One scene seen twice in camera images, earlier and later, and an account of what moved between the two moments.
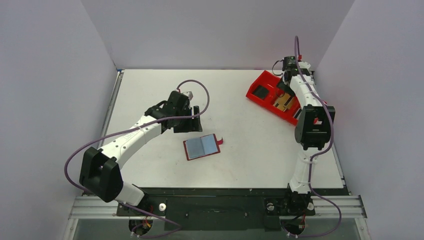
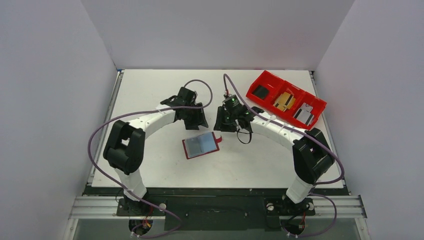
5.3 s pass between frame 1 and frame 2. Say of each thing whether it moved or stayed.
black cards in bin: stayed
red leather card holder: stayed
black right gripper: moved
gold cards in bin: stayed
